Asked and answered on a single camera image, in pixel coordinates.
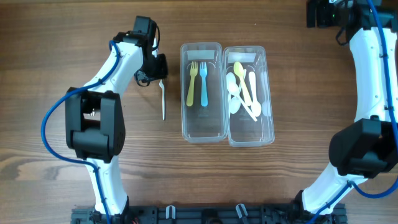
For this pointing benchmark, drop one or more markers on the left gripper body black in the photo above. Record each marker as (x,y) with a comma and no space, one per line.
(154,68)

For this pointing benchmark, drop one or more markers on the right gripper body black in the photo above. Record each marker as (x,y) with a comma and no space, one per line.
(328,14)

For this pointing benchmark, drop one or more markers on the yellow plastic fork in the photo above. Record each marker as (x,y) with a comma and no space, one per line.
(193,74)

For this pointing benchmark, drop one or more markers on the light blue spork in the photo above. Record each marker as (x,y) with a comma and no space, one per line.
(203,74)

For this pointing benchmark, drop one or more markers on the yellow plastic spoon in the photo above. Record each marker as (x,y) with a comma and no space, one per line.
(239,71)

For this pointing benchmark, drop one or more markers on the white wide-handled spoon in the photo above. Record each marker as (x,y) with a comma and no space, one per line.
(256,106)

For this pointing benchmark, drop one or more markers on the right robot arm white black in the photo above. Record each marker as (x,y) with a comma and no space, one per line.
(367,147)

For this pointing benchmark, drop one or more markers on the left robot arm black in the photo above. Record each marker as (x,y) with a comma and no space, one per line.
(94,120)

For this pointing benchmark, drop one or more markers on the left clear plastic container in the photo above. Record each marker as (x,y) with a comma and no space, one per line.
(204,124)

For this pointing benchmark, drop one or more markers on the clear plastic container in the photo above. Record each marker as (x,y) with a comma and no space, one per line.
(204,124)
(243,131)

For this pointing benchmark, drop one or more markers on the right clear plastic container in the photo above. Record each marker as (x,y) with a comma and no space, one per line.
(243,131)

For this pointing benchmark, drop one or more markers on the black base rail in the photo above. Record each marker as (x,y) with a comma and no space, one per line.
(268,213)

